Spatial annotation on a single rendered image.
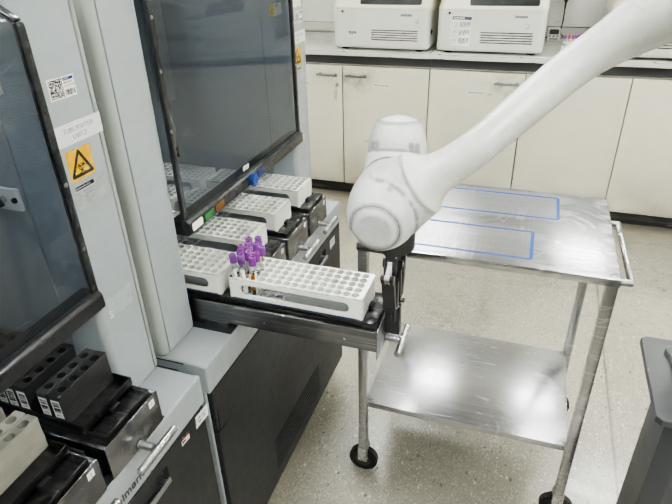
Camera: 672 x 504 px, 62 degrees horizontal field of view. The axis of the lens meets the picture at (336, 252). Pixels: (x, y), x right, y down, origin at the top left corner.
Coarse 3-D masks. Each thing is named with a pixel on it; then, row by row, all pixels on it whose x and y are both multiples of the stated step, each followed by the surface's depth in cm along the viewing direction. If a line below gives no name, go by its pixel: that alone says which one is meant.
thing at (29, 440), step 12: (24, 420) 82; (36, 420) 82; (12, 432) 80; (24, 432) 81; (36, 432) 83; (0, 444) 78; (12, 444) 79; (24, 444) 81; (36, 444) 83; (0, 456) 77; (12, 456) 79; (24, 456) 81; (36, 456) 83; (0, 468) 77; (12, 468) 79; (24, 468) 81; (0, 480) 78; (12, 480) 80; (0, 492) 78
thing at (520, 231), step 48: (480, 192) 164; (528, 192) 163; (432, 240) 139; (480, 240) 139; (528, 240) 138; (576, 240) 137; (624, 240) 145; (432, 336) 192; (384, 384) 173; (432, 384) 172; (480, 384) 172; (528, 384) 171; (528, 432) 155; (576, 432) 145
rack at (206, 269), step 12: (180, 252) 129; (192, 252) 128; (204, 252) 127; (216, 252) 128; (228, 252) 127; (192, 264) 123; (204, 264) 124; (216, 264) 123; (228, 264) 123; (192, 276) 129; (204, 276) 120; (216, 276) 119; (192, 288) 123; (204, 288) 122; (216, 288) 121
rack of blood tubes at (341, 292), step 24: (288, 264) 122; (312, 264) 122; (240, 288) 119; (264, 288) 116; (288, 288) 114; (312, 288) 115; (336, 288) 113; (360, 288) 113; (336, 312) 113; (360, 312) 111
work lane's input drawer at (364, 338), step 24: (192, 312) 124; (216, 312) 122; (240, 312) 119; (264, 312) 117; (288, 312) 116; (312, 312) 114; (384, 312) 116; (312, 336) 116; (336, 336) 114; (360, 336) 112; (384, 336) 117
